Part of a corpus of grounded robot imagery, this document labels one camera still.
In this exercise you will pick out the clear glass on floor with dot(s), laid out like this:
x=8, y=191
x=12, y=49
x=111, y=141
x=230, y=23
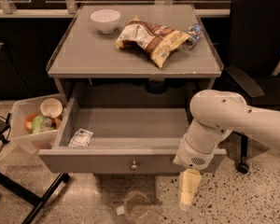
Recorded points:
x=137, y=205

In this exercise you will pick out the white paper cup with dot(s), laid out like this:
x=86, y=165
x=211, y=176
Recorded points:
x=51, y=107

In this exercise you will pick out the clear plastic bin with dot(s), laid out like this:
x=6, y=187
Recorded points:
x=25, y=110

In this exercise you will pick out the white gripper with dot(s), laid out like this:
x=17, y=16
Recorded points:
x=192, y=155

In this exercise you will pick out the black tape roll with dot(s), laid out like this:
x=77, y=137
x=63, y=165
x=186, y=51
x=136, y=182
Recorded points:
x=156, y=87

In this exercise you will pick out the metal drawer knob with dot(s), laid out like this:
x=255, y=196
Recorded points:
x=134, y=166

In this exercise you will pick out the black office chair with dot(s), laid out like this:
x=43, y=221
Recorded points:
x=251, y=60

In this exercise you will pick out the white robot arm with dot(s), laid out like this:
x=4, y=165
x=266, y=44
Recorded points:
x=217, y=114

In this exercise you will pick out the grey top drawer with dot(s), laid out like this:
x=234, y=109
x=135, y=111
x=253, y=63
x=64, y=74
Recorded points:
x=121, y=134

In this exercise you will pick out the brown yellow chip bag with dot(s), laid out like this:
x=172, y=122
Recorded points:
x=156, y=40

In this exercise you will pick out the black metal stand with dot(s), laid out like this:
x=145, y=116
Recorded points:
x=36, y=201

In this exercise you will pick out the green fruit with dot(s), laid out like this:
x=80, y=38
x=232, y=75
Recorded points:
x=37, y=124

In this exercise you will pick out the white ceramic bowl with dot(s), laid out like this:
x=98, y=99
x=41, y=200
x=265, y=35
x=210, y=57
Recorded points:
x=105, y=21

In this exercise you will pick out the white paper packets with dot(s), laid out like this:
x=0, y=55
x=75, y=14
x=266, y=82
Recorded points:
x=81, y=138

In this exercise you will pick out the red apple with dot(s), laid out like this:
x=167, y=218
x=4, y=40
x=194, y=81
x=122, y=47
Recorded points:
x=28, y=122

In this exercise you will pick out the clear plastic water bottle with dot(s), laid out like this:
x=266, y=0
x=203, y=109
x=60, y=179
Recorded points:
x=194, y=32

